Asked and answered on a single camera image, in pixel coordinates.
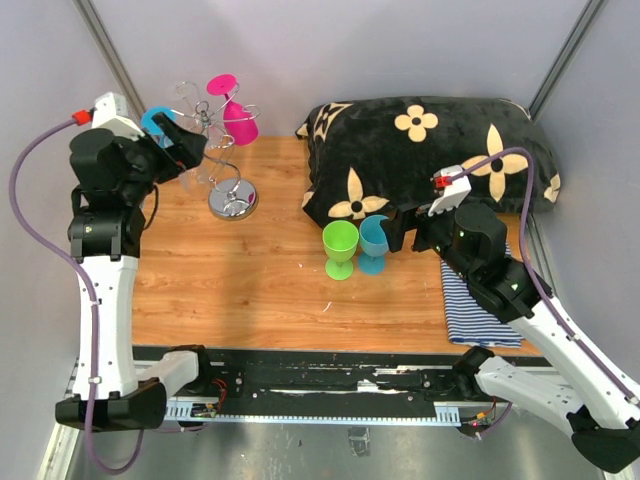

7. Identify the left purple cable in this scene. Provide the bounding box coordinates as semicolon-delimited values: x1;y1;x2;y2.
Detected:
8;117;211;475

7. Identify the clear wine glass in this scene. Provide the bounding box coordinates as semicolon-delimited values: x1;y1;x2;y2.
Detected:
178;165;210;196
172;81;201;111

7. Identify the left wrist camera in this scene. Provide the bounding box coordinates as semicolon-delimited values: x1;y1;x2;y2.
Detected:
72;92;144;147

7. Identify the chrome wine glass rack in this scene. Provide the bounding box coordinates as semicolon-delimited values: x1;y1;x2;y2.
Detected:
176;88;258;221

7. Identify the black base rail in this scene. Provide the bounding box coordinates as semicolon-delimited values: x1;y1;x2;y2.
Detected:
154;347;556;426

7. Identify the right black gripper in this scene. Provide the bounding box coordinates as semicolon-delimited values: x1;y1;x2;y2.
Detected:
381;192;476;283

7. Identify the black floral pillow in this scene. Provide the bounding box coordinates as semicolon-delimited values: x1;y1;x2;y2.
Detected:
296;96;561;227

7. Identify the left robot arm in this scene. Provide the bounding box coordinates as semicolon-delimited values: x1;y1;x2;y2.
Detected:
55;109;214;432

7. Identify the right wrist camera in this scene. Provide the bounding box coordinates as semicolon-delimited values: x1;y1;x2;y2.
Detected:
428;165;471;217

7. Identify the dark blue wine glass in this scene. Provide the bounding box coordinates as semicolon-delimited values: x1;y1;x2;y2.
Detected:
140;106;176;148

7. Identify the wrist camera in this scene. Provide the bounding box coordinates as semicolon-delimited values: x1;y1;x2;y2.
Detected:
72;92;144;147
428;165;471;217

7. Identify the blue striped cloth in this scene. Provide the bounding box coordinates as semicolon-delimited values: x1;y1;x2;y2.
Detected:
440;261;523;349

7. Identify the light blue wine glass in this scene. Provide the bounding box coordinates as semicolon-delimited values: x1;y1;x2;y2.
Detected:
358;214;389;275

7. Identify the pink wine glass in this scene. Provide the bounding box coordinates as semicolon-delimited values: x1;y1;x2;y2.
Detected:
206;74;260;146

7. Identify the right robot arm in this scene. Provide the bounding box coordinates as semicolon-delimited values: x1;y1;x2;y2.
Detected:
381;203;639;473

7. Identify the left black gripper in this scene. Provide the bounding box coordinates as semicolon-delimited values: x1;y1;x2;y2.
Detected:
117;111;207;202

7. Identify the green wine glass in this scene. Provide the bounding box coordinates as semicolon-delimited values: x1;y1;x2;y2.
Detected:
322;220;359;281

